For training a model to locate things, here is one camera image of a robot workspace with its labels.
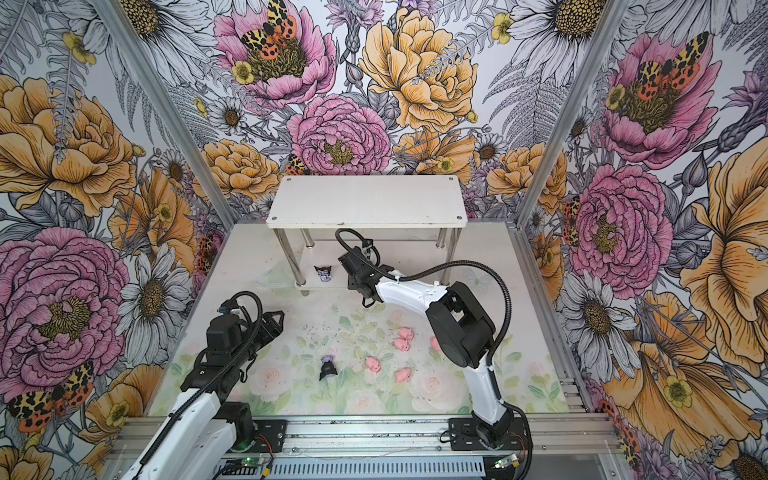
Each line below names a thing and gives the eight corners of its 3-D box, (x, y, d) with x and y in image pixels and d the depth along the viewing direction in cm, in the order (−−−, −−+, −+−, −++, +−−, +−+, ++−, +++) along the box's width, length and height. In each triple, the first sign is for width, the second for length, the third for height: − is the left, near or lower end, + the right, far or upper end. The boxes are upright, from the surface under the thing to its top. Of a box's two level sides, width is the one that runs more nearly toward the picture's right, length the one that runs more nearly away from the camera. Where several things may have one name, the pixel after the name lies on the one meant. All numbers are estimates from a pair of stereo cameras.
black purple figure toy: (320, 380, 85) (318, 377, 83) (323, 358, 89) (321, 355, 87) (336, 380, 85) (335, 377, 83) (339, 358, 89) (338, 355, 87)
